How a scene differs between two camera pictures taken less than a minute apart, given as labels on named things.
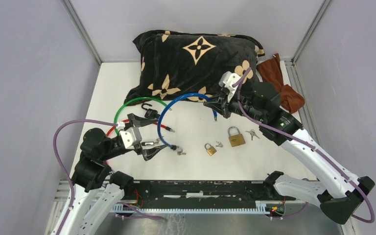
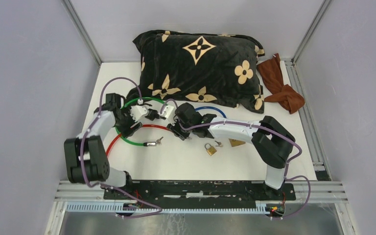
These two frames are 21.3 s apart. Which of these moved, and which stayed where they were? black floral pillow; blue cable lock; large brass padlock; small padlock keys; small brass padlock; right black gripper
Moved: right black gripper; blue cable lock
Stayed: small padlock keys; large brass padlock; small brass padlock; black floral pillow
